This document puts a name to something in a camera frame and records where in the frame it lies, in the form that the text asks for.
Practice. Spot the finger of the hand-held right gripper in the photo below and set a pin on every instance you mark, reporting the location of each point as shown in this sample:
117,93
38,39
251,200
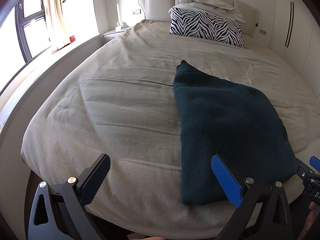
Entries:
303,170
314,160

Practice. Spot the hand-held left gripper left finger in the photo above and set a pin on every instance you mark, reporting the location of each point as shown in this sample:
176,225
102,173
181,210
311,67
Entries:
96,177

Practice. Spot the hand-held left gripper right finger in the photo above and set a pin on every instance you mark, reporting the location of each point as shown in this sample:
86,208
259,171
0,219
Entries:
225,180

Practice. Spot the dark green knit sweater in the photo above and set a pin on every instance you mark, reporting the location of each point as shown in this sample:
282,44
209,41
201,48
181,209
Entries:
225,130

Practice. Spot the person's right hand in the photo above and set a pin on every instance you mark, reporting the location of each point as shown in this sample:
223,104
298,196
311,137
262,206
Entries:
308,222

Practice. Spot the bed with beige sheet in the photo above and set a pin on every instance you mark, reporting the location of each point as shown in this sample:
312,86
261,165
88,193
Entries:
112,105

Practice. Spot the white window ledge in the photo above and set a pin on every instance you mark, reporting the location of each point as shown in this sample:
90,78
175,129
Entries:
62,55

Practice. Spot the small red object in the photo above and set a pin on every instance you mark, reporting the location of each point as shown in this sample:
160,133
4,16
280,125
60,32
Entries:
72,38

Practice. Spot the white nightstand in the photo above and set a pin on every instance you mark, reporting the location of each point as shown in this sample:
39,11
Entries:
112,33

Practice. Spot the white wardrobe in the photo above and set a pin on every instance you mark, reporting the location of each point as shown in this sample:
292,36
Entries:
277,17

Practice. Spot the tissue box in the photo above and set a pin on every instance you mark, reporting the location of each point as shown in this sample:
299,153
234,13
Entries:
120,28

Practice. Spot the zebra print pillow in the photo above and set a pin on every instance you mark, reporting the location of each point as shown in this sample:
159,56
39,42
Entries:
207,25

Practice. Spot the cream curtain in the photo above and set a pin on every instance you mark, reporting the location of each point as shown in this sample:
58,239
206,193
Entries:
56,17

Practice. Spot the folded cream duvet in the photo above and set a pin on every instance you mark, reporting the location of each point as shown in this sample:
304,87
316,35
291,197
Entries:
207,1

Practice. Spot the wall socket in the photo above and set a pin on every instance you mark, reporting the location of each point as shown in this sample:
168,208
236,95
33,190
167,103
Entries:
262,32

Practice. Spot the wall switch panel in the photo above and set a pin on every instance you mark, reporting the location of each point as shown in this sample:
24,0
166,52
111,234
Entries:
136,11

